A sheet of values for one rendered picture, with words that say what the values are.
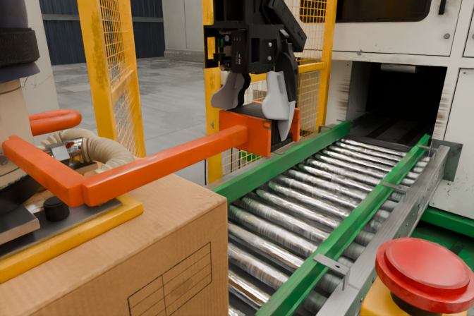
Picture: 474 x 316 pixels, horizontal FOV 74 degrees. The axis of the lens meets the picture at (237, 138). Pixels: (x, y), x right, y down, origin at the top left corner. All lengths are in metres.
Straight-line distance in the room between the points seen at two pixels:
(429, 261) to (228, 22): 0.30
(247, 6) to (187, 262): 0.37
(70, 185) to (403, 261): 0.28
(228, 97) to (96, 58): 0.63
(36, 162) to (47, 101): 1.20
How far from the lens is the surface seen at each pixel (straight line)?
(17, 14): 0.47
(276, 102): 0.40
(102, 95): 1.04
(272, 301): 0.79
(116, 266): 0.43
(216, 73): 1.31
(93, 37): 1.02
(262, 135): 0.40
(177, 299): 0.54
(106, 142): 0.55
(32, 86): 1.53
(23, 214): 0.47
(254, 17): 0.40
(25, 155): 0.39
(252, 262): 1.02
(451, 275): 0.30
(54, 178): 0.32
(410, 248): 0.31
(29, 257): 0.45
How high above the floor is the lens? 1.21
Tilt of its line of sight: 19 degrees down
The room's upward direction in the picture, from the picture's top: straight up
